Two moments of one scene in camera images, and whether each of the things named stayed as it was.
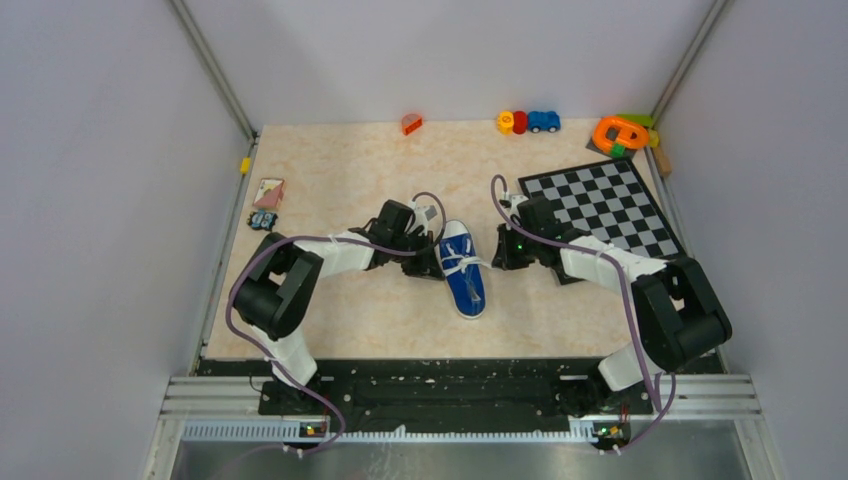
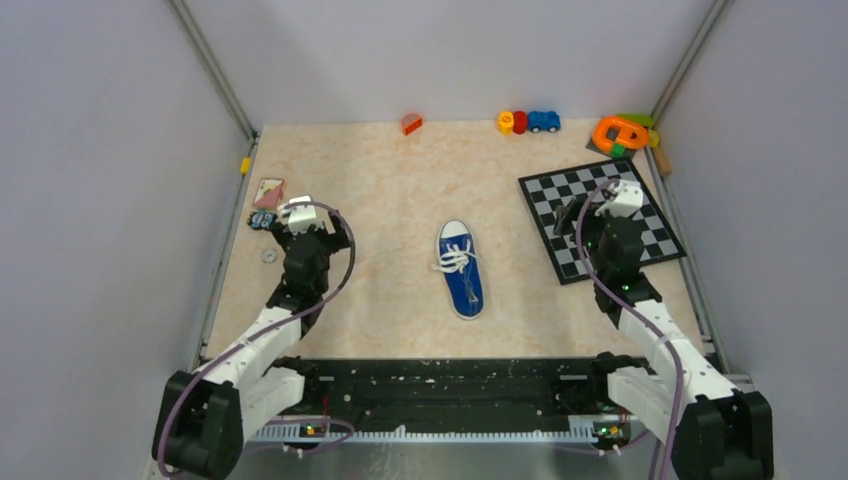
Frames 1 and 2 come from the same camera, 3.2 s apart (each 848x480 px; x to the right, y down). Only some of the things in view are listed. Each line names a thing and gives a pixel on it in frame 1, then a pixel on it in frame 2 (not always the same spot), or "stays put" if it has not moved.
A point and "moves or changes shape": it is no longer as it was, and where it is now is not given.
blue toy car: [548, 121] stays put
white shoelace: [464, 261] moves or changes shape
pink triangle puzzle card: [269, 192] stays put
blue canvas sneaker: [463, 267] stays put
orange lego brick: [410, 123] stays put
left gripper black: [426, 264] → [337, 240]
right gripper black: [504, 259] → [565, 216]
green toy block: [645, 119] stays put
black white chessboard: [610, 201] stays put
